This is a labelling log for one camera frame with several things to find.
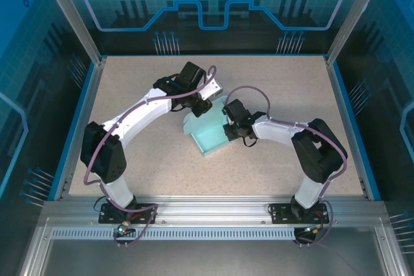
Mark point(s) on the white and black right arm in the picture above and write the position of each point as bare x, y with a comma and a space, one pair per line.
317, 156

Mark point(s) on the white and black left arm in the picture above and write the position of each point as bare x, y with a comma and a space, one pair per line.
103, 156

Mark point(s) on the connector with green LED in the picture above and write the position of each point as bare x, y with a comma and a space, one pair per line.
122, 229
311, 230

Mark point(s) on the aluminium frame post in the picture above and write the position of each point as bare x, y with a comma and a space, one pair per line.
356, 14
73, 14

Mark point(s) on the aluminium side rail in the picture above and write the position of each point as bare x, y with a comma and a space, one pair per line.
336, 95
92, 95

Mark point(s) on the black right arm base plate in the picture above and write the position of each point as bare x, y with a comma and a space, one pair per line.
278, 214

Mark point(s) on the aluminium mounting rail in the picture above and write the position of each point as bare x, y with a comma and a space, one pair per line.
210, 211

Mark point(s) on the light blue paper box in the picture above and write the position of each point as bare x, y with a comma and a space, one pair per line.
210, 137

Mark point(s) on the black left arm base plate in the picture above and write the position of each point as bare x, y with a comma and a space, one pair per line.
147, 214

